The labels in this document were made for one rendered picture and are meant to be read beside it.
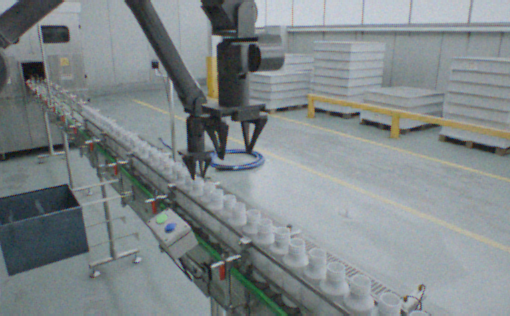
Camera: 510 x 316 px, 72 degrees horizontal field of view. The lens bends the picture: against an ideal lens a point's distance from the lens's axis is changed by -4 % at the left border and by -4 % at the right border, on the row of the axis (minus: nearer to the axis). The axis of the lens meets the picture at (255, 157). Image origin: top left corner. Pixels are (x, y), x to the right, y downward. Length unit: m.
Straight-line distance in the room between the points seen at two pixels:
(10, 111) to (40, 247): 4.31
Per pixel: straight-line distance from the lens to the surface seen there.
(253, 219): 0.96
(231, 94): 0.63
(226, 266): 0.93
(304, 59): 9.27
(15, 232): 1.65
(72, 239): 1.70
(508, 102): 6.13
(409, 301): 0.89
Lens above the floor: 1.61
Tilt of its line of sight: 18 degrees down
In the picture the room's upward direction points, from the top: straight up
